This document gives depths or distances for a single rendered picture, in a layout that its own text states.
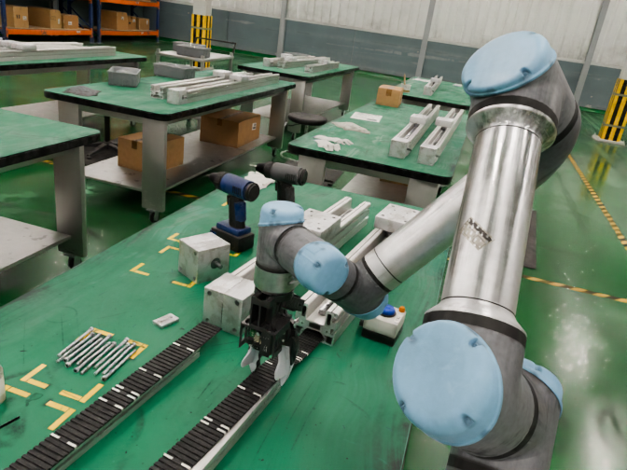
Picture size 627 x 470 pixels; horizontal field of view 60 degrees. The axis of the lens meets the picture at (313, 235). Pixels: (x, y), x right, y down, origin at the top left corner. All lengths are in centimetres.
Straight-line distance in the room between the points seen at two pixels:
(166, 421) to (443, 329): 59
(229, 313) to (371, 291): 42
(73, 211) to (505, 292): 263
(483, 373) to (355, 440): 50
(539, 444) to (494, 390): 16
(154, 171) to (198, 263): 232
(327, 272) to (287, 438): 34
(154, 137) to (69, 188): 82
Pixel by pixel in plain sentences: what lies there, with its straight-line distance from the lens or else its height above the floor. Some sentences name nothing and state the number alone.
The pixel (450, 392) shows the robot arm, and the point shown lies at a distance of 58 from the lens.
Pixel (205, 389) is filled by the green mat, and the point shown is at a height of 78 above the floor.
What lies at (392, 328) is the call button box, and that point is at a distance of 127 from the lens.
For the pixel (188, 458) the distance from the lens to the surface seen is 92.
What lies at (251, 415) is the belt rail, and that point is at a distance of 101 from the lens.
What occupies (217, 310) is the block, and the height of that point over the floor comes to 83.
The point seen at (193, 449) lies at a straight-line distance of 93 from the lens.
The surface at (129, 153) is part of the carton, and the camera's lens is 423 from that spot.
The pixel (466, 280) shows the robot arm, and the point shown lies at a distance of 64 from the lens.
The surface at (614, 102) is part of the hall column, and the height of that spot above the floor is 71.
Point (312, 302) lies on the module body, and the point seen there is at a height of 86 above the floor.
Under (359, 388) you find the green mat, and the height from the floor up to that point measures 78.
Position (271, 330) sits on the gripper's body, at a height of 94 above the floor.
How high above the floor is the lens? 147
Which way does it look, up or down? 22 degrees down
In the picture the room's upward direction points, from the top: 8 degrees clockwise
